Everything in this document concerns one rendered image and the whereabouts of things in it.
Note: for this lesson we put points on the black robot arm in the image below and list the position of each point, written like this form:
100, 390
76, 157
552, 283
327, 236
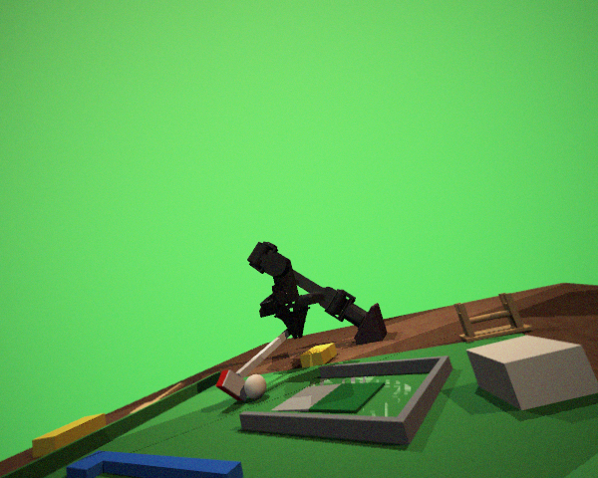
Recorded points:
265, 258

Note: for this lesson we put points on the yellow rectangular bar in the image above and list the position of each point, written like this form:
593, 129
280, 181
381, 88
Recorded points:
318, 355
62, 436

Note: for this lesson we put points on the brown block with white top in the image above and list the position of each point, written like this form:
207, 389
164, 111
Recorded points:
530, 371

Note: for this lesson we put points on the white golf ball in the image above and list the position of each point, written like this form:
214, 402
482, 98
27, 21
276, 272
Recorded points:
255, 386

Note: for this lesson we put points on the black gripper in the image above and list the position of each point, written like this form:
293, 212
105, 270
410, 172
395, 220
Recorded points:
300, 307

